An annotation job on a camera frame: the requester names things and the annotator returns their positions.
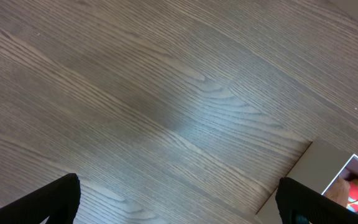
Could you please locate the red toy ball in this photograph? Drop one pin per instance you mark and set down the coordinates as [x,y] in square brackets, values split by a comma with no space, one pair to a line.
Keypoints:
[352,202]

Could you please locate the brown plush toy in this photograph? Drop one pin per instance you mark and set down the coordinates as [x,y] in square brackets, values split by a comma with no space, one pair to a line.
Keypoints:
[338,191]

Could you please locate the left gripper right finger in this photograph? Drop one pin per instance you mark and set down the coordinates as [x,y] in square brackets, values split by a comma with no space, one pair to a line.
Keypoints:
[299,204]

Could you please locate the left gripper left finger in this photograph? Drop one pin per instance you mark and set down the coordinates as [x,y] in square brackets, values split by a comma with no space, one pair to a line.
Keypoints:
[55,203]

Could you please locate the white cardboard box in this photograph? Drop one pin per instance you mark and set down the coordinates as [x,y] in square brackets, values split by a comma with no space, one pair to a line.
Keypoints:
[317,169]

